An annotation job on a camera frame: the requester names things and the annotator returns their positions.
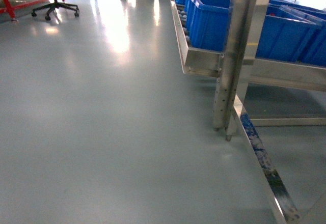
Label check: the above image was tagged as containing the blue bin right side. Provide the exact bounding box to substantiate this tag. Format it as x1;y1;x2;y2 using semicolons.
256;5;325;64

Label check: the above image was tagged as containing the large blue plastic bin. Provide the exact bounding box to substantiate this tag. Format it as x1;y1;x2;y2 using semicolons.
185;0;230;51

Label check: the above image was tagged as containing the stainless steel roller rack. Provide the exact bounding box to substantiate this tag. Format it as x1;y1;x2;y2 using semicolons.
171;0;325;223

